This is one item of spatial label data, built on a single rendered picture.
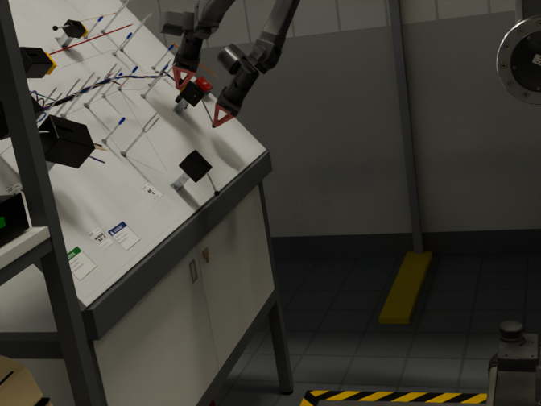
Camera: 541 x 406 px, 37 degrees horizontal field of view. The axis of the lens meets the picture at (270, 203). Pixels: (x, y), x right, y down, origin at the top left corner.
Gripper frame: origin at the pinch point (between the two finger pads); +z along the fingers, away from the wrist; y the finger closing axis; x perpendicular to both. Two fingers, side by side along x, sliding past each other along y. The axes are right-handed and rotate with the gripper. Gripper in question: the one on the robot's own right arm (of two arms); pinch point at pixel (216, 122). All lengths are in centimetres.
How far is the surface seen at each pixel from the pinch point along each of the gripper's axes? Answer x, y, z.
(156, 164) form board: -10.0, 33.5, 2.3
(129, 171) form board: -15.2, 44.4, 1.1
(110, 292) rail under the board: -7, 87, 1
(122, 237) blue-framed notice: -10, 68, 1
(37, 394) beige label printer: -10, 109, 10
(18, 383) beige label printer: -14, 110, 8
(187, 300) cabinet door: 13, 51, 21
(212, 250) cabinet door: 15.0, 30.1, 18.9
